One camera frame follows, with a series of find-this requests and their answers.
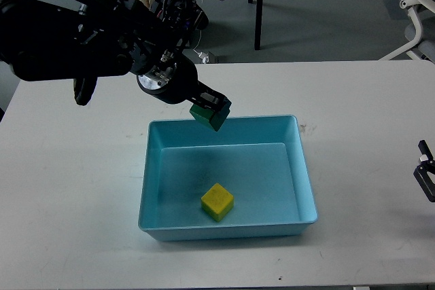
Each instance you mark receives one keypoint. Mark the light blue plastic tray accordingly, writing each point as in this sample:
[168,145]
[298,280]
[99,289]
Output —
[259,160]

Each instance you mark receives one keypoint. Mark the white power adapter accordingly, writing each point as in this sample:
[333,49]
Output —
[208,58]

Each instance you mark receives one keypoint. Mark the black table leg right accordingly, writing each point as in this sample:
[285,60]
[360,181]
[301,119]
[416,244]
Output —
[258,24]

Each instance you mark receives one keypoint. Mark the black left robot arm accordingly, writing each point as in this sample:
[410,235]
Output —
[84,40]

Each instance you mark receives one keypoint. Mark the green wooden cube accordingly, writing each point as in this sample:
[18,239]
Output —
[203,116]

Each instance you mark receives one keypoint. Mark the yellow wooden cube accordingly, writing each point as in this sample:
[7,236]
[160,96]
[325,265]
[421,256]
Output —
[217,202]

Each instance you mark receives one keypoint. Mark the white office chair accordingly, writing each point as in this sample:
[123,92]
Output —
[419,34]

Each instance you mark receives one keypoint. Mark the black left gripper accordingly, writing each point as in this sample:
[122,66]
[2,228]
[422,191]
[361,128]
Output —
[179,83]

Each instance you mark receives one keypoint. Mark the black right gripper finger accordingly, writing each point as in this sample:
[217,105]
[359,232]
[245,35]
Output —
[423,169]

